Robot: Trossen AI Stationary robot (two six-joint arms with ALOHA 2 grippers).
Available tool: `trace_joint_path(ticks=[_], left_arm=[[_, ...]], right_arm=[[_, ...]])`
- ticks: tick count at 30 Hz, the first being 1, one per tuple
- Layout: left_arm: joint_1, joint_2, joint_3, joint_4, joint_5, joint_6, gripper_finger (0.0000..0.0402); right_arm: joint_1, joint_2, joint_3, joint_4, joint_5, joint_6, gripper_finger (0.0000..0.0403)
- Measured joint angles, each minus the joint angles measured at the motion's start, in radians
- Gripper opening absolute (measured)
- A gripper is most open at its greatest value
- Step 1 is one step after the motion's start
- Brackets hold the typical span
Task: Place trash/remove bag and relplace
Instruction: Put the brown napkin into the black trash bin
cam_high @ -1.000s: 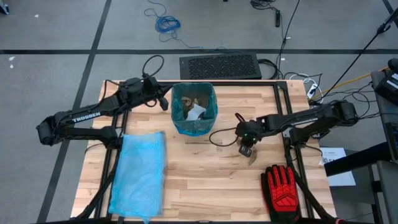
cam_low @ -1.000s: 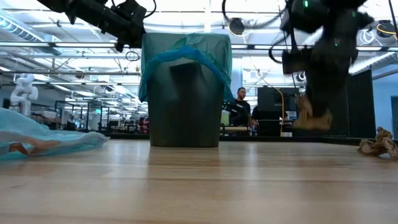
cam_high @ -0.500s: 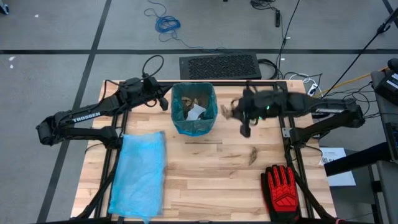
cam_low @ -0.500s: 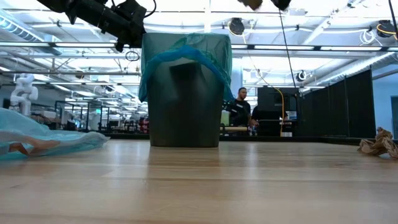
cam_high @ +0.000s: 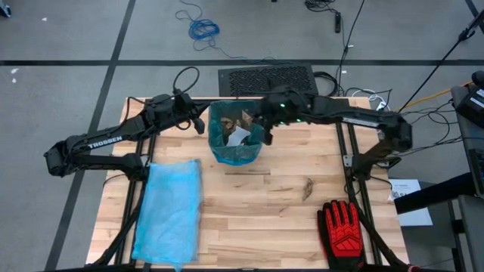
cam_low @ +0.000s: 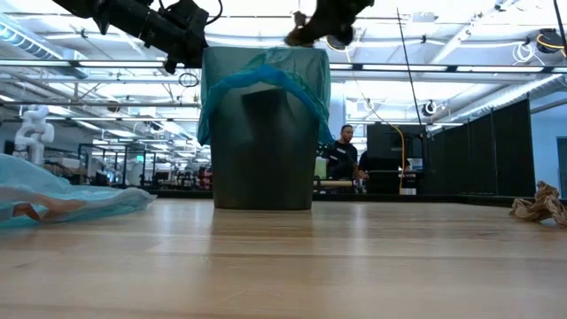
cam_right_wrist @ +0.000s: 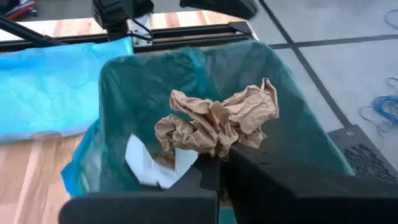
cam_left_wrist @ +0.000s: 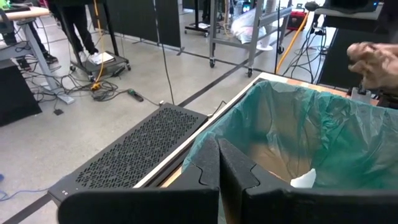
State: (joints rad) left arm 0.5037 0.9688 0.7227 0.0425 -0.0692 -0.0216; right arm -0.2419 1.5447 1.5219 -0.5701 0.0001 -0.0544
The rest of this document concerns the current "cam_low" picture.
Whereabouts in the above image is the gray trash bin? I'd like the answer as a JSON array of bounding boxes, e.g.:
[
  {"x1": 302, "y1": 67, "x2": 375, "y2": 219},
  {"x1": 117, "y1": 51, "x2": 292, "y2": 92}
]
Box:
[{"x1": 201, "y1": 46, "x2": 332, "y2": 211}]

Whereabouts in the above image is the thin black pole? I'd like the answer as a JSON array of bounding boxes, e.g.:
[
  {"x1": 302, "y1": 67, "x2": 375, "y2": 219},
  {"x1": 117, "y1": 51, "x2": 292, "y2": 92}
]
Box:
[{"x1": 395, "y1": 7, "x2": 424, "y2": 128}]

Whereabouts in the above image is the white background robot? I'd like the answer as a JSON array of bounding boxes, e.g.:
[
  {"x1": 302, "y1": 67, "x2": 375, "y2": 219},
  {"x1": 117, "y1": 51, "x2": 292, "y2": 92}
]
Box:
[{"x1": 12, "y1": 104, "x2": 56, "y2": 166}]

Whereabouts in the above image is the hanging yellow cable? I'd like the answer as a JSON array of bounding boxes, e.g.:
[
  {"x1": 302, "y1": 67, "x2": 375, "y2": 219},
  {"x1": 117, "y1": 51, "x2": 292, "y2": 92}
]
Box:
[{"x1": 389, "y1": 123, "x2": 408, "y2": 196}]

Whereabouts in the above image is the long ceiling light strip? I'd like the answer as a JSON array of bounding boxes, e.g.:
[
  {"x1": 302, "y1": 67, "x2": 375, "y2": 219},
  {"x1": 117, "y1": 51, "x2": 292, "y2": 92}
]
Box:
[{"x1": 0, "y1": 58, "x2": 567, "y2": 74}]

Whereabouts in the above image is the black metal table frame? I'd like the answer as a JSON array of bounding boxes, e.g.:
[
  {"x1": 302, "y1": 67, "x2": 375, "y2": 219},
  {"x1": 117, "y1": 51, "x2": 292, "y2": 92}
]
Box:
[{"x1": 132, "y1": 188, "x2": 567, "y2": 208}]

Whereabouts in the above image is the person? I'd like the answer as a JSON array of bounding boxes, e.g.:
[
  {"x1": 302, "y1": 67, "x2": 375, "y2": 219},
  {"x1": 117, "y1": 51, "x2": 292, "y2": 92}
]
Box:
[{"x1": 325, "y1": 124, "x2": 360, "y2": 194}]

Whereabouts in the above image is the teal trash bag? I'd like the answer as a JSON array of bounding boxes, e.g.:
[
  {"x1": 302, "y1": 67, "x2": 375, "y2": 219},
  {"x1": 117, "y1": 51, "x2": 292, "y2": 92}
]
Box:
[{"x1": 198, "y1": 46, "x2": 334, "y2": 146}]

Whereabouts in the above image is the wooden background table top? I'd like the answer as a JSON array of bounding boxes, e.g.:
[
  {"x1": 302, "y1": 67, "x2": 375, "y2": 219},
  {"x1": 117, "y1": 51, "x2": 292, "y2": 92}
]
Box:
[{"x1": 312, "y1": 179, "x2": 355, "y2": 188}]

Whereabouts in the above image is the silver ventilation duct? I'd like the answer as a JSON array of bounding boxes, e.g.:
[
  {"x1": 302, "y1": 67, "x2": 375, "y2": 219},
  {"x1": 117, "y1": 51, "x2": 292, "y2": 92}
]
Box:
[{"x1": 442, "y1": 73, "x2": 567, "y2": 129}]

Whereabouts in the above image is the brown paper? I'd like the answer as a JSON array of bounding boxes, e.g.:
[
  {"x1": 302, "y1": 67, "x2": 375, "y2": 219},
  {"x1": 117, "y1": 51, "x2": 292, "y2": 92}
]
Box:
[{"x1": 509, "y1": 180, "x2": 567, "y2": 229}]

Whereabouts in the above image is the wooden background workbench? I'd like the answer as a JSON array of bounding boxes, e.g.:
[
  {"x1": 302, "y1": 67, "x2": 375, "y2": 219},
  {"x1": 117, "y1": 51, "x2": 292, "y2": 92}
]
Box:
[{"x1": 26, "y1": 162, "x2": 88, "y2": 187}]

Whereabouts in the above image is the light blue trash bag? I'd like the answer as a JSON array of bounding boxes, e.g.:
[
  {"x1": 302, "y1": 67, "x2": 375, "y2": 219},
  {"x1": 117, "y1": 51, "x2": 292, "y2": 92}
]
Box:
[{"x1": 0, "y1": 152, "x2": 156, "y2": 230}]

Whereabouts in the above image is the black partition wall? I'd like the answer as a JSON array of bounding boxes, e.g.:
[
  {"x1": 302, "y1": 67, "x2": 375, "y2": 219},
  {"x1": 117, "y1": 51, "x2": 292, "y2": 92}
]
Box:
[{"x1": 425, "y1": 97, "x2": 537, "y2": 198}]

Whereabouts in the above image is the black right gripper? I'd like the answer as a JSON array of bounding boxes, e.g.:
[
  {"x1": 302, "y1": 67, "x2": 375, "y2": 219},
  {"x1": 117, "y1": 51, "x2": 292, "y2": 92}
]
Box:
[{"x1": 307, "y1": 0, "x2": 376, "y2": 39}]

